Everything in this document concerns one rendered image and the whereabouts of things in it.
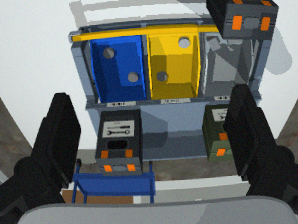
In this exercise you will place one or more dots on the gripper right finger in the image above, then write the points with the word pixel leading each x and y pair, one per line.
pixel 259 161

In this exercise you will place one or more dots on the blue open bin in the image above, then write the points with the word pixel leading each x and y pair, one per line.
pixel 111 75

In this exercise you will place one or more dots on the yellow open bin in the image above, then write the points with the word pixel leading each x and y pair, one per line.
pixel 182 65

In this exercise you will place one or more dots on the olive green case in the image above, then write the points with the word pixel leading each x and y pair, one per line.
pixel 215 135

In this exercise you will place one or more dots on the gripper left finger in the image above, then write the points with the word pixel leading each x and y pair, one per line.
pixel 39 179

